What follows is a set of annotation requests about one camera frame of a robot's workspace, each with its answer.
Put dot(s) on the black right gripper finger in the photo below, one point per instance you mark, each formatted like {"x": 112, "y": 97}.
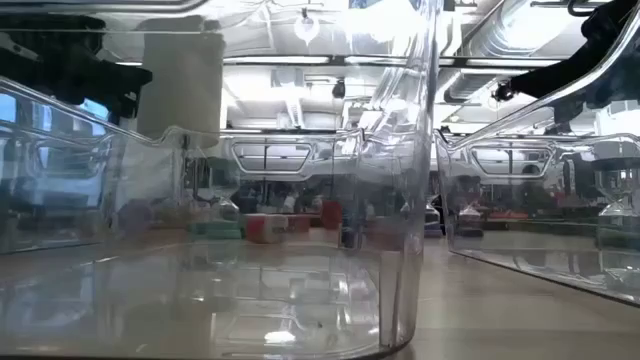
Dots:
{"x": 555, "y": 77}

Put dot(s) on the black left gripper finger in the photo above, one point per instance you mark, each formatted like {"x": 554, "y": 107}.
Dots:
{"x": 122, "y": 87}

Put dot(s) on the teal rectangular box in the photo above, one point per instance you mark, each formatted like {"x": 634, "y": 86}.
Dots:
{"x": 200, "y": 231}

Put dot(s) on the clear plastic bin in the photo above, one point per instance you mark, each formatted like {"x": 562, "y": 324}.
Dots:
{"x": 200, "y": 300}
{"x": 575, "y": 270}

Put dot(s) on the red rectangular box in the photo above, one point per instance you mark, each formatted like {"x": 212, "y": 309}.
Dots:
{"x": 300, "y": 223}

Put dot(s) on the small red cube box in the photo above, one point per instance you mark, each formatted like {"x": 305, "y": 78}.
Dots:
{"x": 331, "y": 215}

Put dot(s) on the long ceiling light bar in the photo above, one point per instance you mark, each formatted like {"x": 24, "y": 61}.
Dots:
{"x": 275, "y": 59}
{"x": 510, "y": 62}

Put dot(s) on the black ceiling spotlight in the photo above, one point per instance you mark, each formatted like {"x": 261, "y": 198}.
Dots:
{"x": 502, "y": 93}

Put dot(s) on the small clear purple object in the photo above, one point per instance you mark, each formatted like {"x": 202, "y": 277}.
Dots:
{"x": 134, "y": 216}

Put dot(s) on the round white ceiling lamp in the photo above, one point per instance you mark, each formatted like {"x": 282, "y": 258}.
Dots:
{"x": 306, "y": 27}

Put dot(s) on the small pink clip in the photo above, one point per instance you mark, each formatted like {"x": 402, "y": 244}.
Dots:
{"x": 265, "y": 229}

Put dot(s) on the small black ceiling dome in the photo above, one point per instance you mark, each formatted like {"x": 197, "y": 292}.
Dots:
{"x": 339, "y": 90}

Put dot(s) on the large silver ventilation duct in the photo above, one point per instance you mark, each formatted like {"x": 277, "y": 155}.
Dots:
{"x": 525, "y": 25}

